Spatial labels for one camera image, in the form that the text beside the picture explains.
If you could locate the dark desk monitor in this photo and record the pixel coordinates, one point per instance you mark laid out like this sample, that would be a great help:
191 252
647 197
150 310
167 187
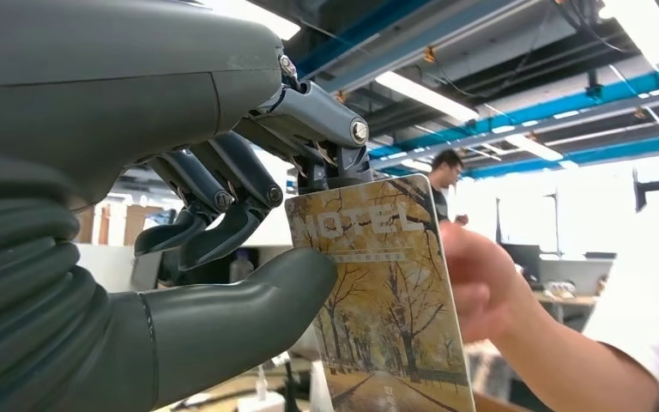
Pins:
523 259

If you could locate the long ceiling light panel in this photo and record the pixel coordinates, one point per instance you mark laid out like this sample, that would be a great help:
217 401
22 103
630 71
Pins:
261 17
426 95
534 148
642 28

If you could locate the background person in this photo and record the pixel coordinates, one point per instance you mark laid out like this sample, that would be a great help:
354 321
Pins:
446 170

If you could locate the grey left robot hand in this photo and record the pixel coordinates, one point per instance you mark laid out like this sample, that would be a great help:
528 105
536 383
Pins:
108 85

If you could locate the clear plastic bottle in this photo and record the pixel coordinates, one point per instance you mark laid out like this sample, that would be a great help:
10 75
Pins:
242 267

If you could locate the hotel room key card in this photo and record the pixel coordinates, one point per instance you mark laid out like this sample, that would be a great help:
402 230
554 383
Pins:
386 295

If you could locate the blue ceiling beam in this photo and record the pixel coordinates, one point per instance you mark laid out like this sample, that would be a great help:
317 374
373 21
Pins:
591 94
358 37
602 153

